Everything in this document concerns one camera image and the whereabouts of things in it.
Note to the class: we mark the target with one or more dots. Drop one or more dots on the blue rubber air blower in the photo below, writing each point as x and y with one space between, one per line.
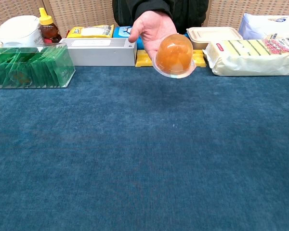
121 31

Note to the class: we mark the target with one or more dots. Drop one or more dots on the yellow and white snack packet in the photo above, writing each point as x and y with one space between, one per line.
91 31

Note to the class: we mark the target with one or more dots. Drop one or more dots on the person's bare hand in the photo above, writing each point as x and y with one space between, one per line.
152 31

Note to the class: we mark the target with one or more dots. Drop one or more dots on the white plastic bag blue print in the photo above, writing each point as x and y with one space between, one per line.
267 25

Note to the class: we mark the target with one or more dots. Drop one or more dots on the orange jelly cup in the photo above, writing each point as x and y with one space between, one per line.
174 56

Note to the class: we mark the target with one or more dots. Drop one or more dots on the honey squeeze bottle yellow cap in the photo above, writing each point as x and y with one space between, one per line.
48 29

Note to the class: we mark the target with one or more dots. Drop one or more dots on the yellow plastic slotted tray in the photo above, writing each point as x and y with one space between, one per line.
143 59

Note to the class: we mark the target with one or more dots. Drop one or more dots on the silver rectangular metal box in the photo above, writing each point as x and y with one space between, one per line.
101 53

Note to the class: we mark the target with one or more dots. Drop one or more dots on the clear box of green sachets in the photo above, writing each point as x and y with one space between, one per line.
29 66

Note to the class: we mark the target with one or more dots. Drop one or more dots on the white round lidded container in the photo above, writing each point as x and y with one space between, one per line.
19 30

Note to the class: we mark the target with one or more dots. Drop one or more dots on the person's black jacket torso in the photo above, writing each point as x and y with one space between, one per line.
183 12

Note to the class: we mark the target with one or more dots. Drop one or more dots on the beige lidded takeaway container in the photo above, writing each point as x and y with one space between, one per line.
214 36

